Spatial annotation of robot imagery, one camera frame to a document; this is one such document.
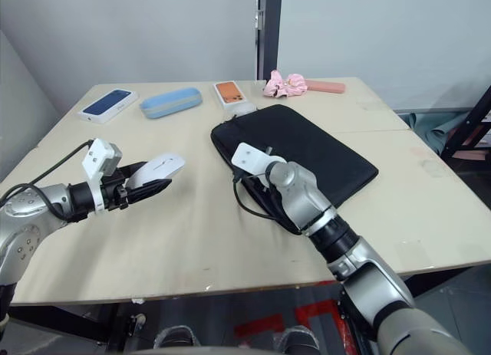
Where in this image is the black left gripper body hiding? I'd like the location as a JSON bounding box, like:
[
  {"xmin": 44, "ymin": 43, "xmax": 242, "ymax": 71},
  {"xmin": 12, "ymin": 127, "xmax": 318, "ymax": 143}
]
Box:
[{"xmin": 100, "ymin": 166, "xmax": 132, "ymax": 213}]

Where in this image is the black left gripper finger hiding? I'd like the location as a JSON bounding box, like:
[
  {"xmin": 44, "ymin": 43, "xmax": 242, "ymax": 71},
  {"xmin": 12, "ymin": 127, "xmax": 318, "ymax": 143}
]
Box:
[
  {"xmin": 118, "ymin": 160, "xmax": 148, "ymax": 182},
  {"xmin": 124, "ymin": 179, "xmax": 173, "ymax": 205}
]

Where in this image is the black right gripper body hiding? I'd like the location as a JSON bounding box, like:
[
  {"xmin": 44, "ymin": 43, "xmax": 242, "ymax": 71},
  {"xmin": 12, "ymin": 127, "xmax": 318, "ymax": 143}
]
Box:
[{"xmin": 244, "ymin": 176, "xmax": 276, "ymax": 199}]

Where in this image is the white computer mouse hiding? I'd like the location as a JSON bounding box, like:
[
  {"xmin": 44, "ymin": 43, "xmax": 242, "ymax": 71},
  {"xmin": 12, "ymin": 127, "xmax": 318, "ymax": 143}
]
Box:
[{"xmin": 125, "ymin": 152, "xmax": 186, "ymax": 189}]

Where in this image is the black laptop bag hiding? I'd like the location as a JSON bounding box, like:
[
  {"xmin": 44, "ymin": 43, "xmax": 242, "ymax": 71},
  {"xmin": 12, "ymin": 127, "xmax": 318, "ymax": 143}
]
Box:
[{"xmin": 209, "ymin": 104, "xmax": 381, "ymax": 235}]

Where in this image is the light blue zip case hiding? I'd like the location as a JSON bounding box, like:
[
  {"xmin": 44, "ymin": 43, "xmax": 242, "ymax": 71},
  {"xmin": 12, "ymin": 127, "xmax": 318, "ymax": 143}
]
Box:
[{"xmin": 138, "ymin": 87, "xmax": 203, "ymax": 120}]

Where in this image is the white box blue phone print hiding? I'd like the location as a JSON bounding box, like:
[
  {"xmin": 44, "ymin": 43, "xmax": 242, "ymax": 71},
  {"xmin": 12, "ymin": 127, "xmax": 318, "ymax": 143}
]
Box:
[{"xmin": 77, "ymin": 87, "xmax": 140, "ymax": 125}]

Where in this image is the white box orange phone print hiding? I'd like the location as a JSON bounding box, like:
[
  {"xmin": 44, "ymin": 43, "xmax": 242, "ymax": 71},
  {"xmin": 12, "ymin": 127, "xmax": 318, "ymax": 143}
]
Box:
[{"xmin": 213, "ymin": 81, "xmax": 258, "ymax": 112}]

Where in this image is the pink folded umbrella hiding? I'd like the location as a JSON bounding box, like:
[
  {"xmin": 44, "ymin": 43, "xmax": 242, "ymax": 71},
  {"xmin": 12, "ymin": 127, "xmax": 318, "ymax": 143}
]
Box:
[{"xmin": 262, "ymin": 68, "xmax": 308, "ymax": 100}]

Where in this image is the pink flat pencil case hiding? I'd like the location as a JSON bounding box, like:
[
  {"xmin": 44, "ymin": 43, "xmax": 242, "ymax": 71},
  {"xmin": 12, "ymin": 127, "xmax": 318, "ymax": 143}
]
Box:
[{"xmin": 305, "ymin": 78, "xmax": 347, "ymax": 95}]

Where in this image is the table caster wheel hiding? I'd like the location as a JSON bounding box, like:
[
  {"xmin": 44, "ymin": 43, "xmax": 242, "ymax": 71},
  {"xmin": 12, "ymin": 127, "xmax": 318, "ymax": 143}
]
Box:
[{"xmin": 127, "ymin": 312, "xmax": 147, "ymax": 337}]

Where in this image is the dark rounded mesh shape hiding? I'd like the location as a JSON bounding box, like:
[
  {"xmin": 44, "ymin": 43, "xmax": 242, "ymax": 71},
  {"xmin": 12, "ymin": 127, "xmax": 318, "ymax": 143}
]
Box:
[
  {"xmin": 153, "ymin": 323, "xmax": 201, "ymax": 350},
  {"xmin": 273, "ymin": 325, "xmax": 320, "ymax": 352}
]

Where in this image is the teal cloth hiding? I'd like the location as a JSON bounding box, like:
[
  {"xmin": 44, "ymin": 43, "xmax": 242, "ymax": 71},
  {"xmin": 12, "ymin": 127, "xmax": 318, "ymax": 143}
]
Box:
[{"xmin": 405, "ymin": 110, "xmax": 477, "ymax": 155}]

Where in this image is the black metal shelf rack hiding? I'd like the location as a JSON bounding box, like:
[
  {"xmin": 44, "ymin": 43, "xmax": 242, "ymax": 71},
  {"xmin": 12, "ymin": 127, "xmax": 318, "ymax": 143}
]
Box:
[{"xmin": 440, "ymin": 74, "xmax": 491, "ymax": 163}]

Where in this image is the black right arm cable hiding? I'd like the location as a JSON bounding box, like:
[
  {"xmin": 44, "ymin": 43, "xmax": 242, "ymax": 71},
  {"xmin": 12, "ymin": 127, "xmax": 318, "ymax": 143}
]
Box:
[{"xmin": 231, "ymin": 169, "xmax": 305, "ymax": 235}]

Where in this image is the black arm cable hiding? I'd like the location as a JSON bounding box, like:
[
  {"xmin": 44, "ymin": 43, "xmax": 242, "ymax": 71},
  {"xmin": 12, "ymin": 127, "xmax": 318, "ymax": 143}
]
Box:
[
  {"xmin": 0, "ymin": 139, "xmax": 95, "ymax": 220},
  {"xmin": 231, "ymin": 169, "xmax": 305, "ymax": 235}
]

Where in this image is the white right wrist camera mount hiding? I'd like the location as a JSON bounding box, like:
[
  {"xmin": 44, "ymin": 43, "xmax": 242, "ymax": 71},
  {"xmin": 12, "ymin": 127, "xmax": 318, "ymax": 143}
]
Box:
[{"xmin": 230, "ymin": 141, "xmax": 287, "ymax": 188}]

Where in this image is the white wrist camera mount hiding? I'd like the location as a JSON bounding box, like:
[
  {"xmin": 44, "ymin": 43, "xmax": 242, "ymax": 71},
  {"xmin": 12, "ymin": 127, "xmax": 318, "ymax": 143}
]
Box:
[
  {"xmin": 81, "ymin": 137, "xmax": 124, "ymax": 215},
  {"xmin": 230, "ymin": 141, "xmax": 287, "ymax": 188}
]

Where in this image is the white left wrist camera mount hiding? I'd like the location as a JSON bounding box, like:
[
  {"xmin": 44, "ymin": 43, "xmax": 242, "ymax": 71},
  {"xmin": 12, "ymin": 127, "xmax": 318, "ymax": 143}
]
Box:
[{"xmin": 81, "ymin": 137, "xmax": 124, "ymax": 215}]

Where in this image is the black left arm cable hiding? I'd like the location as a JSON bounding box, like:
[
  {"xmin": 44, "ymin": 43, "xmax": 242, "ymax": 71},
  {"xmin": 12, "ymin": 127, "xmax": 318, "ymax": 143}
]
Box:
[{"xmin": 0, "ymin": 139, "xmax": 95, "ymax": 220}]

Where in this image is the dark door frame post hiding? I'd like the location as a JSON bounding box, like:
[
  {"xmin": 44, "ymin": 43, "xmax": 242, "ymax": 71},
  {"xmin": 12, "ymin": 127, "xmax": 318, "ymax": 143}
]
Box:
[{"xmin": 254, "ymin": 0, "xmax": 283, "ymax": 81}]

